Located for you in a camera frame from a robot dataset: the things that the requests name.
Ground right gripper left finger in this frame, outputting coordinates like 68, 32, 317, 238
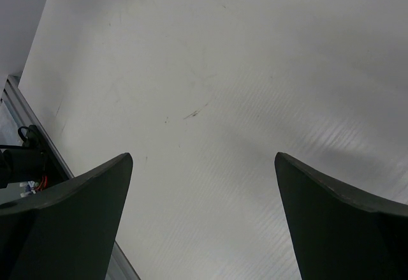
1, 153, 133, 279

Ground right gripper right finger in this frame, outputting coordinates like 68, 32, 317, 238
274, 152, 407, 279

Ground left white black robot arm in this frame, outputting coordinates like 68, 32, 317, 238
1, 125, 48, 189

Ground aluminium mounting rail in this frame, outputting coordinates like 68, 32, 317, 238
1, 76, 138, 279

